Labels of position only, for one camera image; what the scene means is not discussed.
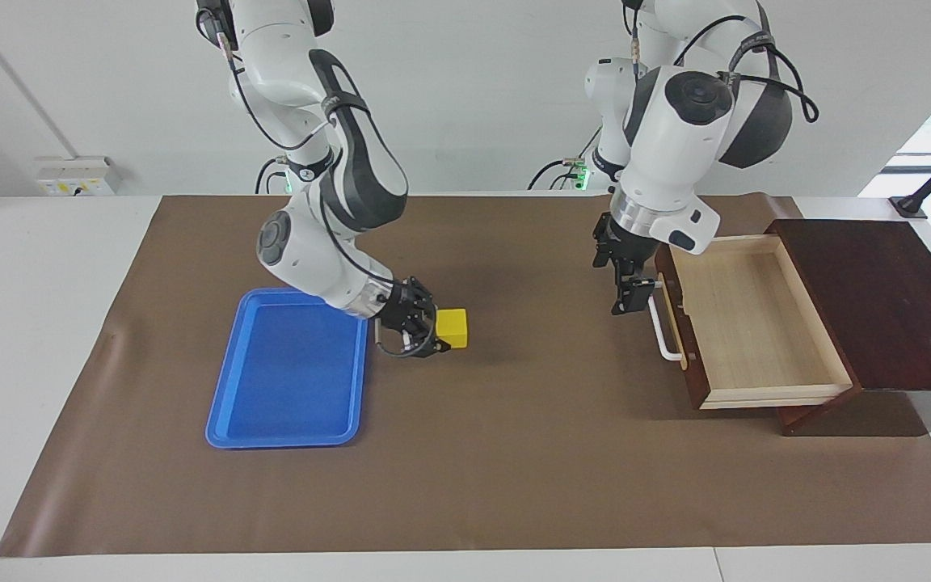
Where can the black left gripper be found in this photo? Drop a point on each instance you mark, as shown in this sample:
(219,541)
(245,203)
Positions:
(627,250)

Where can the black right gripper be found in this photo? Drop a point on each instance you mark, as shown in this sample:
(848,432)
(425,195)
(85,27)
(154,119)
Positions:
(401,307)

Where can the yellow cube block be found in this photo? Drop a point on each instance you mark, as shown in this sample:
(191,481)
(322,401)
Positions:
(453,327)

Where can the wooden drawer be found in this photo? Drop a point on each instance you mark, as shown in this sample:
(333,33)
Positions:
(756,323)

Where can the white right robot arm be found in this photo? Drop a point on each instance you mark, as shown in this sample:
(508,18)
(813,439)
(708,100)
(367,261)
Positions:
(304,242)

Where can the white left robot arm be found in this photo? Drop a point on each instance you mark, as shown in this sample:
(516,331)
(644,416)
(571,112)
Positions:
(667,162)

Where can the brown paper table mat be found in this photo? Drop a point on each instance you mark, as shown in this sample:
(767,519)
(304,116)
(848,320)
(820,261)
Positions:
(514,420)

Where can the blue plastic tray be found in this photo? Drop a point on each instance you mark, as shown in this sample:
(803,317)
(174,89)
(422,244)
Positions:
(288,380)

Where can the dark wooden cabinet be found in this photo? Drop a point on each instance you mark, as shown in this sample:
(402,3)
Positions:
(894,307)

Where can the white wall socket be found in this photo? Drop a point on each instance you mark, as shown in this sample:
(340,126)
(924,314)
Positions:
(77,178)

